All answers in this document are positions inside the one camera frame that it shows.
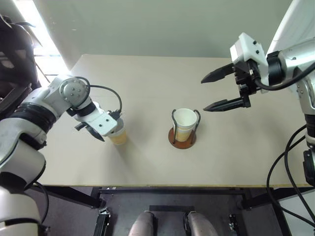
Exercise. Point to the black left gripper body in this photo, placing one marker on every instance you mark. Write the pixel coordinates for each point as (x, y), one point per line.
(80, 126)

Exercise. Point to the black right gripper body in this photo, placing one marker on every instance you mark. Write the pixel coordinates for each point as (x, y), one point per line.
(246, 73)

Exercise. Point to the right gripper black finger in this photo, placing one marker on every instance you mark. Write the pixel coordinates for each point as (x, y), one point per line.
(219, 73)
(224, 105)

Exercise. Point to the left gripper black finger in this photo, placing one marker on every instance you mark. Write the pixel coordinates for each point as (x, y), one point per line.
(94, 132)

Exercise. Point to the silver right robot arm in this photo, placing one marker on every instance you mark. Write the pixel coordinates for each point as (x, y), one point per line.
(307, 98)

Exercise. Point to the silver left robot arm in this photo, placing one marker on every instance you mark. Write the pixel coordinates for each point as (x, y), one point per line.
(61, 93)

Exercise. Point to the white panel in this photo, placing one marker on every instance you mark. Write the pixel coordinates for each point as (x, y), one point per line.
(300, 19)

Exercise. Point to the black office chair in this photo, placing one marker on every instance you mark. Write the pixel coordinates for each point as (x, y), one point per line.
(14, 61)

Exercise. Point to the grey-brown rounded shape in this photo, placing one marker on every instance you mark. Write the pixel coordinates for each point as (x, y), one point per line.
(142, 223)
(200, 225)

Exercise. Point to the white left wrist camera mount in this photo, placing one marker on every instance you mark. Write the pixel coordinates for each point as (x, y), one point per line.
(103, 121)

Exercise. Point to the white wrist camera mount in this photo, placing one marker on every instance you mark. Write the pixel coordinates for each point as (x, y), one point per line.
(103, 121)
(246, 44)

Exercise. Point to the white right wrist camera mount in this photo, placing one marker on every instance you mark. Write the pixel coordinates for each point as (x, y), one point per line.
(246, 44)

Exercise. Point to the black stand bracket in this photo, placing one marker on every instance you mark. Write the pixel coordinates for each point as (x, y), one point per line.
(103, 221)
(233, 225)

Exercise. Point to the black metal table frame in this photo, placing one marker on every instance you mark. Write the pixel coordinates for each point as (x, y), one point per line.
(172, 191)

